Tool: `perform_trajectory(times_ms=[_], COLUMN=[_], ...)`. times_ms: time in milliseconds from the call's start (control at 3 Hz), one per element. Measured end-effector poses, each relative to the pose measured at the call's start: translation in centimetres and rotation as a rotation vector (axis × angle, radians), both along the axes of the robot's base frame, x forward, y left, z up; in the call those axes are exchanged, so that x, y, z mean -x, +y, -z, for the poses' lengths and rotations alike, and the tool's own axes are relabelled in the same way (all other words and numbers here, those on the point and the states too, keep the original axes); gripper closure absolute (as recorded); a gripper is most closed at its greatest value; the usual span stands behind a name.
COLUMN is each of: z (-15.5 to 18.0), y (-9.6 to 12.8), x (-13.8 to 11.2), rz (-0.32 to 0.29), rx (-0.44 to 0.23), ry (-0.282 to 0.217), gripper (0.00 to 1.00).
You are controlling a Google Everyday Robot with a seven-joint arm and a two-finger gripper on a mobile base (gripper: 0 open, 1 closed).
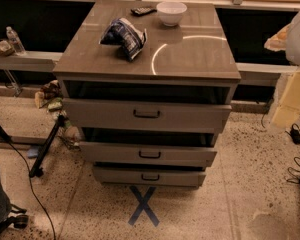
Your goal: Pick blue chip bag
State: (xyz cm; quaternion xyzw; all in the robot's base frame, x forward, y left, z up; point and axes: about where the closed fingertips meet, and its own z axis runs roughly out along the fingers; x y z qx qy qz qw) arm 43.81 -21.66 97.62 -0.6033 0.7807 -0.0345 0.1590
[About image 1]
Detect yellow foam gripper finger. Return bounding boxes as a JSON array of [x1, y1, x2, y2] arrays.
[[271, 67, 300, 128]]

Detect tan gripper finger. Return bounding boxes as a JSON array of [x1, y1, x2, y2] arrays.
[[264, 25, 290, 52]]

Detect blue chip bag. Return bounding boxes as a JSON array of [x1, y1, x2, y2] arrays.
[[99, 18, 147, 61]]

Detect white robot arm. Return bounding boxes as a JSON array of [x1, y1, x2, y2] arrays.
[[264, 11, 300, 128]]

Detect black power adapter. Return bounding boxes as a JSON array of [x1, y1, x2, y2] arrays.
[[290, 124, 300, 144]]

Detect white ceramic bowl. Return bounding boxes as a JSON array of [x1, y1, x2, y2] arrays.
[[156, 2, 187, 26]]

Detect black remote control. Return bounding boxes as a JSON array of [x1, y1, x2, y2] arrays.
[[131, 7, 156, 17]]

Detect grey drawer cabinet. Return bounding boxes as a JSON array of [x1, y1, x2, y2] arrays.
[[52, 0, 242, 189]]

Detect top grey drawer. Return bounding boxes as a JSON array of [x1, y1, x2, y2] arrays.
[[63, 98, 231, 133]]

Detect grey drawer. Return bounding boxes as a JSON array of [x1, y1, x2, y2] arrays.
[[80, 142, 217, 167], [93, 166, 206, 187], [63, 98, 231, 133]]

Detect bottom grey drawer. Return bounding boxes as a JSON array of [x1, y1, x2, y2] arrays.
[[93, 166, 206, 187]]

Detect blue tape X mark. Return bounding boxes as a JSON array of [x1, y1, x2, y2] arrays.
[[128, 186, 160, 227]]

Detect middle grey drawer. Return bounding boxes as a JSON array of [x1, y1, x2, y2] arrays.
[[80, 142, 217, 167]]

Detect grey low shelf bench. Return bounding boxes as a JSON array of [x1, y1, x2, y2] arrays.
[[0, 51, 62, 72]]

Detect pile of snack bags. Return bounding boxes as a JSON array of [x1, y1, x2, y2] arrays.
[[34, 80, 81, 150]]

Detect clear plastic water bottle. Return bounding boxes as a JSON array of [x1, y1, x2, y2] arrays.
[[6, 26, 26, 55]]

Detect black tripod leg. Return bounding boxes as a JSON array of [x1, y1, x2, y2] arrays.
[[29, 115, 65, 178]]

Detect crumpled wrapper on shelf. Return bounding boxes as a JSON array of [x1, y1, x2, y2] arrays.
[[0, 39, 14, 56]]

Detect black cable on floor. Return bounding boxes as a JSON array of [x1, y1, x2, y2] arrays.
[[0, 114, 57, 240]]

